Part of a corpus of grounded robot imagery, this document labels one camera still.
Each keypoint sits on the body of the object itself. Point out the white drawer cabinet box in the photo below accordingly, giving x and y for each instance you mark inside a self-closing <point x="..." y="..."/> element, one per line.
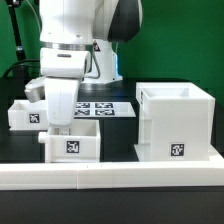
<point x="175" y="122"/>

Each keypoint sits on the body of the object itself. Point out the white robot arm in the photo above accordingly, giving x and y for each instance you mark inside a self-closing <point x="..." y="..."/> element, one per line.
<point x="69" y="28"/>

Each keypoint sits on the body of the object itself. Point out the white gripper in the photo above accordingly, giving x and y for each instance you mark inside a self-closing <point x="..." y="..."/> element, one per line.
<point x="63" y="71"/>

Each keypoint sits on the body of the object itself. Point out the black camera stand pole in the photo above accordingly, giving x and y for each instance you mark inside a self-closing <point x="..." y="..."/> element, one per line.
<point x="18" y="68"/>

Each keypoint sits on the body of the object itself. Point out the white fiducial marker sheet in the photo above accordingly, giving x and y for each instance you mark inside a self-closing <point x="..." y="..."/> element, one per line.
<point x="104" y="109"/>

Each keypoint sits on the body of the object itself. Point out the white rear drawer tray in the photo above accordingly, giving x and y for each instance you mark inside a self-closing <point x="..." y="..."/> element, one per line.
<point x="23" y="115"/>

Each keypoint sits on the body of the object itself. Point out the white L-shaped fence wall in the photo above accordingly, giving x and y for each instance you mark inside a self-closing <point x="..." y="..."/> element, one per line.
<point x="37" y="176"/>

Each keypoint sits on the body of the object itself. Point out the white drawer tray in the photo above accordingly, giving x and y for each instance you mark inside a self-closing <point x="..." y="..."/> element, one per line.
<point x="23" y="115"/>
<point x="81" y="145"/>

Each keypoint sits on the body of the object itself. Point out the white front drawer tray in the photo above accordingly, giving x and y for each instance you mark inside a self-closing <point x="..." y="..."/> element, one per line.
<point x="81" y="145"/>

